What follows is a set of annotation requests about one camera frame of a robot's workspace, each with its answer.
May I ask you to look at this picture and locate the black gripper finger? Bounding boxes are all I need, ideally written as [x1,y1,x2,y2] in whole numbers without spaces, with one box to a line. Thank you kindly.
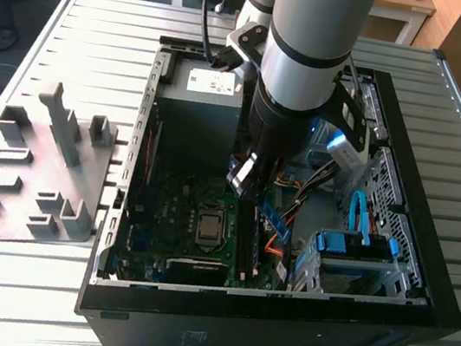
[222,148,261,204]
[248,154,280,206]

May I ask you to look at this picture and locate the blue RAM stick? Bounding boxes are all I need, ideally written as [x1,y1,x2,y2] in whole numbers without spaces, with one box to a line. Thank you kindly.
[216,154,303,244]

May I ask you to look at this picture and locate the grey metal drive cage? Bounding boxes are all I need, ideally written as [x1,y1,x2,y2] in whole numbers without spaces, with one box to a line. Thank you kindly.
[286,69,398,180]

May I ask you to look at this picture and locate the silver CPU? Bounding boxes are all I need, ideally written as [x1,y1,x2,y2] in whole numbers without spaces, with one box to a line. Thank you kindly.
[196,213,224,243]

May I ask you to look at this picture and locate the green motherboard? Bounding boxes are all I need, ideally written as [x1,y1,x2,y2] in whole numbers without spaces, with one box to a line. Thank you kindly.
[115,157,302,305]

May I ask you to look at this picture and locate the metal CPU socket cover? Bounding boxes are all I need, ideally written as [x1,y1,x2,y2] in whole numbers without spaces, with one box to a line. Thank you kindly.
[188,202,234,256]

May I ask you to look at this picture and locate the grey power supply unit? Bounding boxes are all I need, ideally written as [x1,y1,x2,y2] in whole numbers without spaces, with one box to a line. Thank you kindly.
[146,53,259,176]

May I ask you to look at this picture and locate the hard disk in blue carrier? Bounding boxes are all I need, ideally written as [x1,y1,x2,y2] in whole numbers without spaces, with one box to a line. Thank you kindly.
[312,225,402,266]

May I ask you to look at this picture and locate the black graphics card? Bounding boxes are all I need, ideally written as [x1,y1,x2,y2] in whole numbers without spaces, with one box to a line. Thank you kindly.
[161,251,231,291]

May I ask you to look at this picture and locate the grey metal disk bay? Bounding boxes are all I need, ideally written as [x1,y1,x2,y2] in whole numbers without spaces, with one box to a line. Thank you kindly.
[287,226,421,310]

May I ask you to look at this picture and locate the black PC case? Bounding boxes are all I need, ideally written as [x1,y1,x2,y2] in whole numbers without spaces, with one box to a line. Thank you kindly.
[68,27,461,346]

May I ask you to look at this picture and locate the grey parts rack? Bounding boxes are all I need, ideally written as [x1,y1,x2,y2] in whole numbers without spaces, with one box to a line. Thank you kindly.
[0,73,126,266]

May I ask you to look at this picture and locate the coloured power wires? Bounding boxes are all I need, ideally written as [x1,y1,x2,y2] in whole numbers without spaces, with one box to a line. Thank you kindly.
[274,167,304,192]

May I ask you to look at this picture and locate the black wire bundle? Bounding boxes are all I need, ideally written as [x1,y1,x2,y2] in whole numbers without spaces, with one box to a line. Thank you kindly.
[267,152,345,243]

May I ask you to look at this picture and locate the orange red wire bundle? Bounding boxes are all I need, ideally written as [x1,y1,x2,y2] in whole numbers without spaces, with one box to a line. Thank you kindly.
[263,226,295,262]

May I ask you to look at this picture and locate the camera mounting bracket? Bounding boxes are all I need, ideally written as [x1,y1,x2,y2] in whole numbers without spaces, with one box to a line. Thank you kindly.
[315,63,379,160]

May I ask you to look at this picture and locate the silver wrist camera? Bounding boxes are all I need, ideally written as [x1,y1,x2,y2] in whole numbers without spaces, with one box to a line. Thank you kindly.
[221,17,269,73]
[322,127,373,174]

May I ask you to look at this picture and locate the black camera cable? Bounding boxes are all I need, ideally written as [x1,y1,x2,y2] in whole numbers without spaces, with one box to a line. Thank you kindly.
[192,0,246,74]

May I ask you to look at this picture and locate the thin red wire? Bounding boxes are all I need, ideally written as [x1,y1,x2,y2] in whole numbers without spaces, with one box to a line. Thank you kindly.
[134,118,163,209]

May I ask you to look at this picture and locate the blue SATA wire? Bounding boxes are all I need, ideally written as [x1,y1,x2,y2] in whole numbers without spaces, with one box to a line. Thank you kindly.
[344,188,380,248]

